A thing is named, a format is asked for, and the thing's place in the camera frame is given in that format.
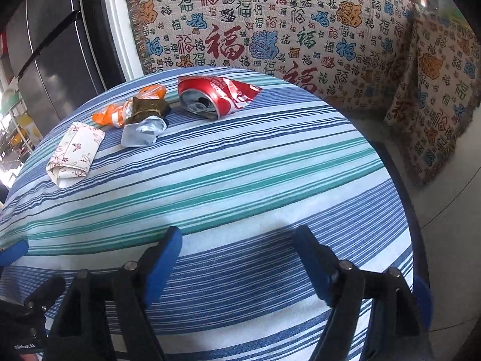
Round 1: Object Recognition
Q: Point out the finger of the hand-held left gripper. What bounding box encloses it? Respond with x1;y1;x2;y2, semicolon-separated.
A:
23;276;66;313
0;241;30;267

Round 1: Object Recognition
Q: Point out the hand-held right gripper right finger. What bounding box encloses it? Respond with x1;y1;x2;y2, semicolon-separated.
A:
294;226;430;361

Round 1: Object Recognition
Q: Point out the crushed red can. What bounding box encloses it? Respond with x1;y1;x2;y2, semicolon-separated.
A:
177;75;263;121

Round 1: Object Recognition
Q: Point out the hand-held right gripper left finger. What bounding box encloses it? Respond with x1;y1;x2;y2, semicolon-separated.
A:
45;226;183;361

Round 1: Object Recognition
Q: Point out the cluttered shelf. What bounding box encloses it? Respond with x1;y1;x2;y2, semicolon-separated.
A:
0;83;42;174

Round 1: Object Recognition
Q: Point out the folded butterfly print napkin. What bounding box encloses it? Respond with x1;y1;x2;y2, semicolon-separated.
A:
46;121;106;189

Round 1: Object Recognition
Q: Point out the orange plastic wrapper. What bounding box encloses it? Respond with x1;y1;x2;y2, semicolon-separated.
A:
92;85;168;128

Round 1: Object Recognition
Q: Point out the patterned sofa blanket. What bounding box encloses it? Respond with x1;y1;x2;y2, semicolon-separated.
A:
122;0;418;110

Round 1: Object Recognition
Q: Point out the brown silver foil wrapper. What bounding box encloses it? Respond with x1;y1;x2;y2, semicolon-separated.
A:
121;96;173;148

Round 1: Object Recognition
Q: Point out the blue green striped tablecloth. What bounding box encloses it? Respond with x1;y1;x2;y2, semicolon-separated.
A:
0;67;416;361

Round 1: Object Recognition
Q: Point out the grey refrigerator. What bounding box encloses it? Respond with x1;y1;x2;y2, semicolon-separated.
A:
4;0;126;121

